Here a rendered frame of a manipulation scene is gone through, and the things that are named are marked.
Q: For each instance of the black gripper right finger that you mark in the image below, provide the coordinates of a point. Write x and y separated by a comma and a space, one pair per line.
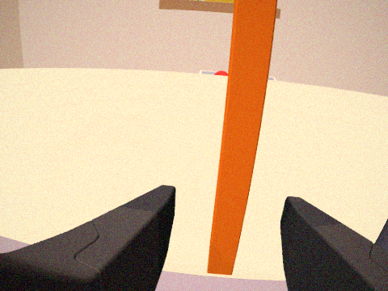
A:
322, 254

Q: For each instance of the orange handle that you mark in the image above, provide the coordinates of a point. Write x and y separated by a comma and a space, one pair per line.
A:
247, 80

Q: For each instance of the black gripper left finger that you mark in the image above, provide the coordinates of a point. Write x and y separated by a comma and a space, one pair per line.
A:
124, 249

